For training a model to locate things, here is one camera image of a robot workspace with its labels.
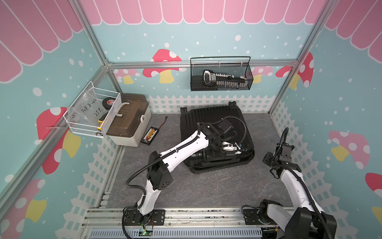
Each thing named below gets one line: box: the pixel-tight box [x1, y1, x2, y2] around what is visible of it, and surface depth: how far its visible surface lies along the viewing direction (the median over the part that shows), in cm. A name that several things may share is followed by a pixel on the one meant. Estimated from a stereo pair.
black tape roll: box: [102, 97, 117, 110], surface depth 81 cm
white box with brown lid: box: [105, 92, 152, 147], surface depth 99 cm
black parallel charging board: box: [140, 126, 160, 146], surface depth 108 cm
